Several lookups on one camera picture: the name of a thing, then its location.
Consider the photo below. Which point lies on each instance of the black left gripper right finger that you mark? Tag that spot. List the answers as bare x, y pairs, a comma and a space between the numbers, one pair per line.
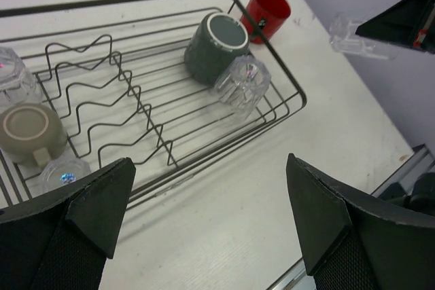
367, 232

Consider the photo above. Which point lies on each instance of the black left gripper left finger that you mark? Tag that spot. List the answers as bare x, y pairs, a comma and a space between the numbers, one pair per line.
62, 239

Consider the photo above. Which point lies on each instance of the grey-green mug black handle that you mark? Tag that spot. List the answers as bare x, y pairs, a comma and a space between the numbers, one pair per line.
218, 40

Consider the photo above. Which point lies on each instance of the aluminium table edge rail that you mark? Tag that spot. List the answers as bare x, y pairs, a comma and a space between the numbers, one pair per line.
374, 201

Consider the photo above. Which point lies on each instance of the red mug black handle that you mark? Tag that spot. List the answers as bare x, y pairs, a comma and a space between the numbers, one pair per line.
269, 15

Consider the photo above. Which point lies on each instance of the dark wire dish rack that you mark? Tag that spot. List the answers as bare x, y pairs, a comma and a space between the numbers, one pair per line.
114, 72

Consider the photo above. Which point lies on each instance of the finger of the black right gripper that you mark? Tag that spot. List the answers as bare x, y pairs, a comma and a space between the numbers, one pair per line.
408, 24

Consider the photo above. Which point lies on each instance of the beige small cup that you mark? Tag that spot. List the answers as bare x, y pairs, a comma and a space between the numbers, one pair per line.
32, 135

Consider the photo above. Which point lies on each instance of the clear small glass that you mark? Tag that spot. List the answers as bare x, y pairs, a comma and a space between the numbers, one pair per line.
18, 85
62, 171

